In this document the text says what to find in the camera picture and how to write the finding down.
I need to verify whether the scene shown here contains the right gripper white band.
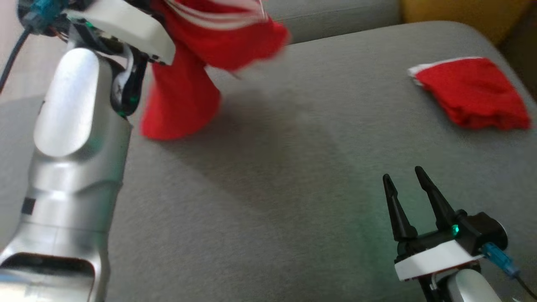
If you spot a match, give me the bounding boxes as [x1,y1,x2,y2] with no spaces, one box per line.
[382,166,508,282]

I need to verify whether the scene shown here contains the blue connector on left gripper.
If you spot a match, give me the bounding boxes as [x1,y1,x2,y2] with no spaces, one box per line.
[18,0,70,35]

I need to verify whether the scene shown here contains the small grey sofa cushion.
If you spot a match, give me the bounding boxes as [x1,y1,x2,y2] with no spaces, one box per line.
[260,0,404,45]

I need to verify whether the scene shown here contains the red shorts with white band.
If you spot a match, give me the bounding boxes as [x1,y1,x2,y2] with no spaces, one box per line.
[407,57,533,131]

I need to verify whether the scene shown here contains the large grey sofa seat cushion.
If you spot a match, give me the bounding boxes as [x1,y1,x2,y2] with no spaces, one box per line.
[0,21,537,302]

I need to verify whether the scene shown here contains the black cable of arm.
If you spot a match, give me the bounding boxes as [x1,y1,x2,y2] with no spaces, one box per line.
[0,24,33,94]
[514,273,537,302]

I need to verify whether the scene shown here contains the yellow cushion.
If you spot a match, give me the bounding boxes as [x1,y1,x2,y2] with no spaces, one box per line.
[399,0,537,47]

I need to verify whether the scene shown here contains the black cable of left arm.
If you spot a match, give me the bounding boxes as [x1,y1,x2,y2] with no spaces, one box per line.
[0,24,33,94]

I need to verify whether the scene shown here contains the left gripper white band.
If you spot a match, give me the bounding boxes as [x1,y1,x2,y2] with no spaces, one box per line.
[17,0,177,66]

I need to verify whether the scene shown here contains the red garment with white stripes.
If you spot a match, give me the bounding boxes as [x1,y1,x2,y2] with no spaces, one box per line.
[140,0,291,141]

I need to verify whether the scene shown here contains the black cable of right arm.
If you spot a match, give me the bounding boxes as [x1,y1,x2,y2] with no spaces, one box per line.
[514,273,537,302]

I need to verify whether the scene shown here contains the blue connector on right gripper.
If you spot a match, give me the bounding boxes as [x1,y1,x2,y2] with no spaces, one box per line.
[480,242,521,278]

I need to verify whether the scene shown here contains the blue connector on gripper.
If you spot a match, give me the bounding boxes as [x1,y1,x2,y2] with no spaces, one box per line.
[18,0,70,35]
[480,242,521,278]

